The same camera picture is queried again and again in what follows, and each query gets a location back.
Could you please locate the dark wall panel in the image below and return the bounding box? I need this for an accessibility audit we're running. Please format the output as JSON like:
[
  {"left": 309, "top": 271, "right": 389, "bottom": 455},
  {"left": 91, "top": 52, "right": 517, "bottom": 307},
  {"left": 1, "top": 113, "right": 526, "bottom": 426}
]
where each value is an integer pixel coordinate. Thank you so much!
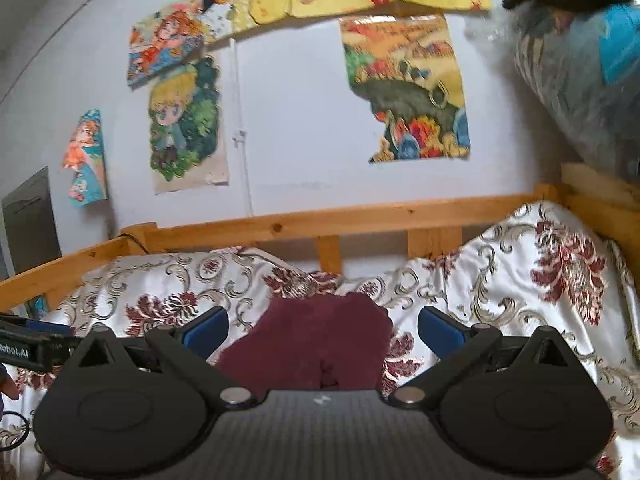
[{"left": 1, "top": 167, "right": 61, "bottom": 274}]

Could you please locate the red haired anime poster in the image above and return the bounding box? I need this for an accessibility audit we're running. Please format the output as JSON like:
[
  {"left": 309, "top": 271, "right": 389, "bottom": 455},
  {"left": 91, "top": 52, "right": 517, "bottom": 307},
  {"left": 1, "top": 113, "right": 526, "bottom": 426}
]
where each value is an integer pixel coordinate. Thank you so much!
[{"left": 127, "top": 0, "right": 204, "bottom": 87}]

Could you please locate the black cable loop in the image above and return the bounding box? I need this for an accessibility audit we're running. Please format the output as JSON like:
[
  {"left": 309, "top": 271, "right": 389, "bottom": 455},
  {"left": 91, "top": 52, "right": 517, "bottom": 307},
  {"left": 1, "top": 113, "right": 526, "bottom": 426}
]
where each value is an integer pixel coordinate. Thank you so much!
[{"left": 0, "top": 410, "right": 30, "bottom": 453}]

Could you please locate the wooden bed frame rail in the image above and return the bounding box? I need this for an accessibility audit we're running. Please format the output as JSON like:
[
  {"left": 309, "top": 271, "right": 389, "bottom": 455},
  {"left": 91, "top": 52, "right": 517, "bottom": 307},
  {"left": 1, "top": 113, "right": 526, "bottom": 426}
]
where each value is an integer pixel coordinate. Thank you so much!
[{"left": 1, "top": 162, "right": 639, "bottom": 311}]

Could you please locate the maroon knit garment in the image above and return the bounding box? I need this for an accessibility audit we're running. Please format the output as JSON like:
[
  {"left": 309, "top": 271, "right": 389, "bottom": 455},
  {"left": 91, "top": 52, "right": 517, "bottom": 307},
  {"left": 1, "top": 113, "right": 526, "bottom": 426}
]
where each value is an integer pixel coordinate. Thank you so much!
[{"left": 216, "top": 292, "right": 393, "bottom": 398}]

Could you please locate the white floral bedspread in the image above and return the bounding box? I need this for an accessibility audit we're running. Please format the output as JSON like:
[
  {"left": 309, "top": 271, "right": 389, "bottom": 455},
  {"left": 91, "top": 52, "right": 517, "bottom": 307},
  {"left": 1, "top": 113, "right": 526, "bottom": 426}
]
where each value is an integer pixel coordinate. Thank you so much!
[{"left": 0, "top": 199, "right": 640, "bottom": 480}]

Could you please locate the blonde anime girl poster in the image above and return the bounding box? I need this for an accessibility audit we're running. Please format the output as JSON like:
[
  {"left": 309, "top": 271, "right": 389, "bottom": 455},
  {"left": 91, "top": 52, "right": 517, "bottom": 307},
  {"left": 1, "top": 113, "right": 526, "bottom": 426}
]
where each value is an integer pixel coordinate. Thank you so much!
[{"left": 148, "top": 54, "right": 229, "bottom": 195}]

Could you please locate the grey blue bundled bedding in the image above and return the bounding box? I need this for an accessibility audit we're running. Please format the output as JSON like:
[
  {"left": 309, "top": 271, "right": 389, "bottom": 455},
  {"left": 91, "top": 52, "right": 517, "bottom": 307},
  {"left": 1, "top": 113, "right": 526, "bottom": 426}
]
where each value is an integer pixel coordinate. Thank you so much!
[{"left": 513, "top": 0, "right": 639, "bottom": 184}]

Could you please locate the orange haired girl poster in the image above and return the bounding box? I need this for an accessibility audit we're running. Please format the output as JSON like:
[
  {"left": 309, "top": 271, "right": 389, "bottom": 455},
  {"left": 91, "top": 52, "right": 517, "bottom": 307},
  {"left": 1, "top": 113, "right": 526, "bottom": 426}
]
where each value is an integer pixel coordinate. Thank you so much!
[{"left": 62, "top": 108, "right": 107, "bottom": 207}]

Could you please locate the white wall cable conduit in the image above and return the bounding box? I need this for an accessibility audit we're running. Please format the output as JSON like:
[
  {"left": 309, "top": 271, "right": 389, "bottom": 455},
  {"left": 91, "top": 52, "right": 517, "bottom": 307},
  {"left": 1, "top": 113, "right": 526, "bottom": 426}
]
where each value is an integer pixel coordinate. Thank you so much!
[{"left": 226, "top": 37, "right": 255, "bottom": 217}]

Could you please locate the landscape painting poster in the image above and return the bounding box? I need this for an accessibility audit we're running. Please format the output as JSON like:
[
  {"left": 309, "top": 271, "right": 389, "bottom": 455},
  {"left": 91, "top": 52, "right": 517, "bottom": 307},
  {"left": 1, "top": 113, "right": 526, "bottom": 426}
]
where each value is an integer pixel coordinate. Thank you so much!
[{"left": 340, "top": 13, "right": 471, "bottom": 164}]

